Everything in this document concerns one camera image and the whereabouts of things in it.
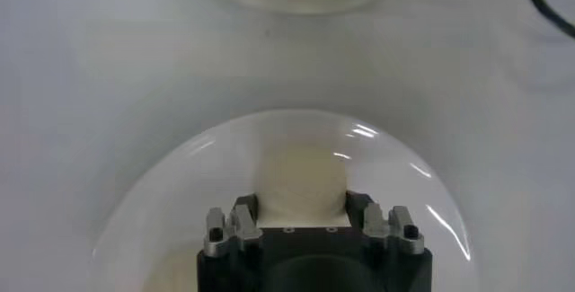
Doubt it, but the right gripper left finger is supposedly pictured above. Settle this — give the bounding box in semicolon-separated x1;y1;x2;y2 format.
202;192;264;258

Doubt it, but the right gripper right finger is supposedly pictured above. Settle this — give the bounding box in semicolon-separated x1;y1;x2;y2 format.
344;190;426;257

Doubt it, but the white steamed baozi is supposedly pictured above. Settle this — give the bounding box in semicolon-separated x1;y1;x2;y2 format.
255;147;352;228

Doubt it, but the white round plate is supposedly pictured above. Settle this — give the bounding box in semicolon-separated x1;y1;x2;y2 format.
87;108;480;292

